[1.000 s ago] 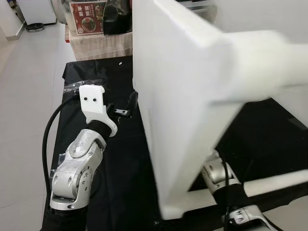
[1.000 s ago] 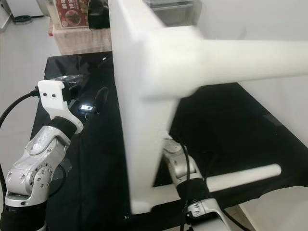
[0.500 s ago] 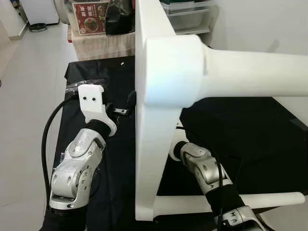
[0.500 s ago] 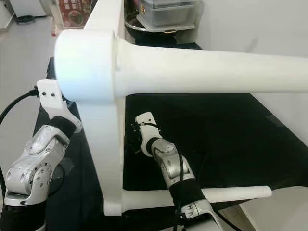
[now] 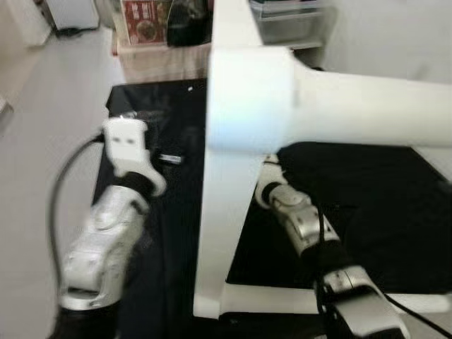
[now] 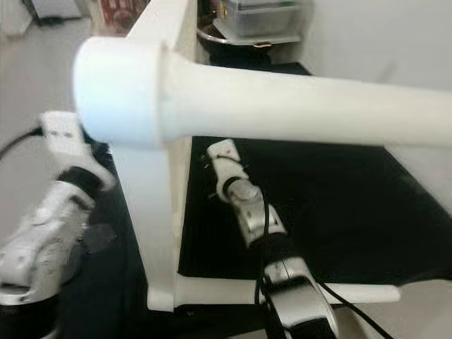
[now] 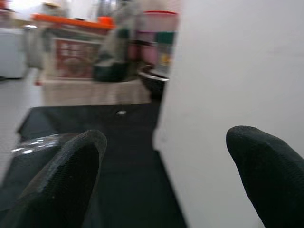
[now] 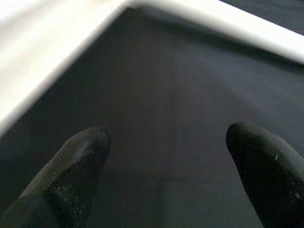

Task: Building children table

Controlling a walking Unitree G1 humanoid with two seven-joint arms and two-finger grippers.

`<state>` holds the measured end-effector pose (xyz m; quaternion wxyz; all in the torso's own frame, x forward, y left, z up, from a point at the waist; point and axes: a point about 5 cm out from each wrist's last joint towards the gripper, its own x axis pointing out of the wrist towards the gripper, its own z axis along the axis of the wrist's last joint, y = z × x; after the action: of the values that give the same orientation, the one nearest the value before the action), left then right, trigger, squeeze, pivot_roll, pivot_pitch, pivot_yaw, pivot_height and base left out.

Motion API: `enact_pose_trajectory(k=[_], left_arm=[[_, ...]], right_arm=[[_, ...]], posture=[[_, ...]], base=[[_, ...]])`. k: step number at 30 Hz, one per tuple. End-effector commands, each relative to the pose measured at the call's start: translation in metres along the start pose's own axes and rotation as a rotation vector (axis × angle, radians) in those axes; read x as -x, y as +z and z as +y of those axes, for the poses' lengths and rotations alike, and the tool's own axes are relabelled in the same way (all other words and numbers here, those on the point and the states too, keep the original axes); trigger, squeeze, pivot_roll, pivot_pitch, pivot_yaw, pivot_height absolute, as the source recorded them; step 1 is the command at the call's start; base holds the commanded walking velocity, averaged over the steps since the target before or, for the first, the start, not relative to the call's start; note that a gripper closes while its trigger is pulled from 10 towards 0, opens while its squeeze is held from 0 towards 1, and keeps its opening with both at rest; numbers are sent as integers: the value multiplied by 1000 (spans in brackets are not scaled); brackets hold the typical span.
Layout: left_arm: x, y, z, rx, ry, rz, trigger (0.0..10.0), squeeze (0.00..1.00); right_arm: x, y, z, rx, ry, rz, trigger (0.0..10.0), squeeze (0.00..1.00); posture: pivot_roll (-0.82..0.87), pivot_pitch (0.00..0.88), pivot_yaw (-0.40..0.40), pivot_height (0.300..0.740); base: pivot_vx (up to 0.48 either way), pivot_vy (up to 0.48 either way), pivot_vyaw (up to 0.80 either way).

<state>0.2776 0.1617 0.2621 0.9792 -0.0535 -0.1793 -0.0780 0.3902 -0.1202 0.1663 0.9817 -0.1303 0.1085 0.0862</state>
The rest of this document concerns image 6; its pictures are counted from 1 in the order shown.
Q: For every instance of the black table cloth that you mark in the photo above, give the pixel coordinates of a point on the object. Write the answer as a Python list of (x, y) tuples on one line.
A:
[(325, 212)]

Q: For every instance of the white plastic table leg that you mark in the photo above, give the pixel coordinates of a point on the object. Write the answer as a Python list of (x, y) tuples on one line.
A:
[(289, 289), (289, 106)]

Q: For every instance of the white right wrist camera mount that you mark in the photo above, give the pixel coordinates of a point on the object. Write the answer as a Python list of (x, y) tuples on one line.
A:
[(222, 152)]

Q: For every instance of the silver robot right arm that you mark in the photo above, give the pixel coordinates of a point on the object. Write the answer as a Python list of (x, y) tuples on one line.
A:
[(261, 219)]

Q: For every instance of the red printed cardboard box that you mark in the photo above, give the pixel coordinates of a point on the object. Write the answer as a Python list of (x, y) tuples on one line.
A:
[(120, 14)]

